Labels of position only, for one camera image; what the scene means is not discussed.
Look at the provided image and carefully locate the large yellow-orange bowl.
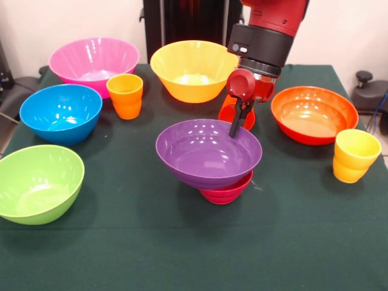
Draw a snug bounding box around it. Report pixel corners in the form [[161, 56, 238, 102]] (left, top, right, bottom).
[[149, 40, 239, 104]]

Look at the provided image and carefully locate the large pink bowl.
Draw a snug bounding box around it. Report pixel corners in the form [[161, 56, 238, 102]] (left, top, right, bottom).
[[48, 37, 141, 99]]

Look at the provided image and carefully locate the blue bowl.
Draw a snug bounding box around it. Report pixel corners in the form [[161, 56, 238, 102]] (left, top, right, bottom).
[[19, 84, 104, 147]]

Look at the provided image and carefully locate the yellow cup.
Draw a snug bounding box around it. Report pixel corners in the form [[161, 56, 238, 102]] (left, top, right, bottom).
[[332, 129, 383, 184]]

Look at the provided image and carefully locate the shallow red-orange bowl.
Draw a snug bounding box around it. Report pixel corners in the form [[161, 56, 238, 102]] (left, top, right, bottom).
[[270, 85, 360, 147]]

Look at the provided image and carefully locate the black device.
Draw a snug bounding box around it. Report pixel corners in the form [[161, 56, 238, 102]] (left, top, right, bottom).
[[0, 39, 13, 90]]

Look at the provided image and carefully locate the dark green tablecloth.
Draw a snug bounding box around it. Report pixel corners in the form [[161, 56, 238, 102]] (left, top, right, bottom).
[[0, 63, 388, 291]]

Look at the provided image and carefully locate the green bowl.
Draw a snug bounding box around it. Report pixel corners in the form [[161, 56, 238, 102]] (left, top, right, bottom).
[[0, 144, 85, 226]]

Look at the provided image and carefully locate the purple bowl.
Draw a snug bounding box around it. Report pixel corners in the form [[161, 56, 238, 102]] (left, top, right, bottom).
[[155, 118, 263, 191]]

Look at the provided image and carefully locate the small crimson bowl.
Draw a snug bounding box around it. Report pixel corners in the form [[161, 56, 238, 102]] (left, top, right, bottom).
[[198, 170, 254, 206]]

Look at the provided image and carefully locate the blue cable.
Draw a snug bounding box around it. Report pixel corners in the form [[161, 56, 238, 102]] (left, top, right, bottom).
[[371, 90, 388, 134]]

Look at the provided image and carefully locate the red-orange cup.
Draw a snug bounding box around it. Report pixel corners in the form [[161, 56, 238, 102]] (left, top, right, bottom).
[[218, 93, 256, 132]]

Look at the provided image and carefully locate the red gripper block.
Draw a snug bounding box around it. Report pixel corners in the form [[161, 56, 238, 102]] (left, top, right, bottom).
[[226, 69, 276, 138]]

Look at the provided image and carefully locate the orange cup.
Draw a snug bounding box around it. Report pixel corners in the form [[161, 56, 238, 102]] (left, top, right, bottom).
[[106, 73, 144, 120]]

